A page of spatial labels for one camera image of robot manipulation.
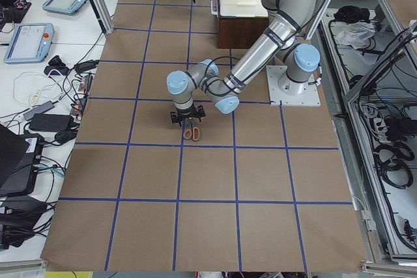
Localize blue teach pendant far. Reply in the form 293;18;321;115
42;0;87;15

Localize blue teach pendant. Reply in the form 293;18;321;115
3;23;55;64
42;0;87;15

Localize aluminium side rack frame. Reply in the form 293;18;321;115
314;0;416;266

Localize black power adapter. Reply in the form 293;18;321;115
29;113;74;132

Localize black cloth bundle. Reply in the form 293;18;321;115
334;5;370;24

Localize white coiled cable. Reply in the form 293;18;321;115
13;72;63;107

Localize black laptop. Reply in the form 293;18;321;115
1;126;44;197

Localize white crumpled cloth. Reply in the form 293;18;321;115
335;22;375;49

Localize grey usb hub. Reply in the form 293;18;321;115
23;100;55;121

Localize orange grey handled scissors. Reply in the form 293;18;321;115
182;118;200;142

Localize dark wooden drawer cabinet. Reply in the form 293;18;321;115
217;16;269;49

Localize wooden top drawer white handle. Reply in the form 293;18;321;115
210;0;219;17

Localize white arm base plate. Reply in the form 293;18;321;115
266;65;321;107

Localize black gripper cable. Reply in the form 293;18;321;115
198;55;244;96

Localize blue teach pendant near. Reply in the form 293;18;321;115
3;23;55;64

